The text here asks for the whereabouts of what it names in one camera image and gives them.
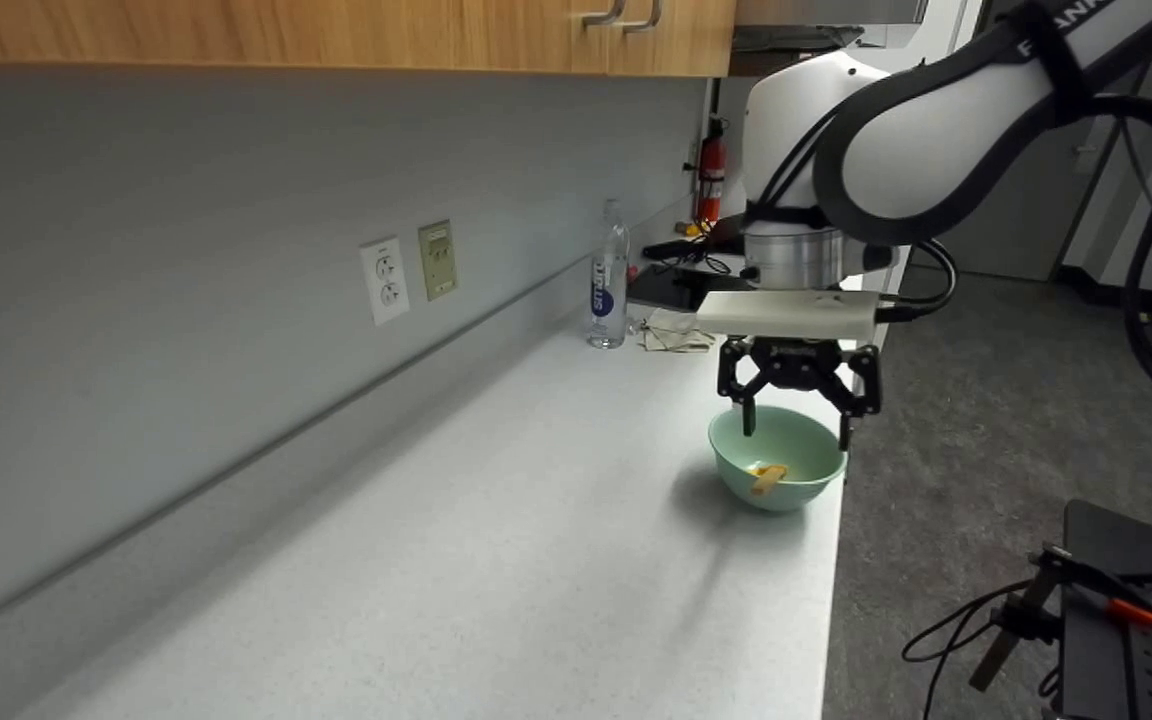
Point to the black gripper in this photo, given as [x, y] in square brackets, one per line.
[753, 362]

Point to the clear plastic water bottle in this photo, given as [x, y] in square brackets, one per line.
[610, 280]

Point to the beige wall switch plate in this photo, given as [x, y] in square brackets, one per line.
[439, 256]

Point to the black perforated side table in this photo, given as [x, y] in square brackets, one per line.
[1106, 664]

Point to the red fire extinguisher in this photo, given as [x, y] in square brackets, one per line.
[711, 169]

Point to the wooden ladle yellow head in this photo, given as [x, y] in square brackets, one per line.
[769, 479]

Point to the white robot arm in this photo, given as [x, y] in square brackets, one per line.
[850, 163]

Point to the crumpled beige cloth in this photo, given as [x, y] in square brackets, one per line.
[673, 335]

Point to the white wall outlet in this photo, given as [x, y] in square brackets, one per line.
[386, 278]

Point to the wooden upper cabinet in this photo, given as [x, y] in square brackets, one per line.
[536, 39]

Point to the orange handled clamp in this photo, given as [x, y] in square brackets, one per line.
[1120, 601]

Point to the mint green bowl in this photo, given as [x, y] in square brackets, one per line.
[783, 438]

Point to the black cooktop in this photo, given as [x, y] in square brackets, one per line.
[681, 275]

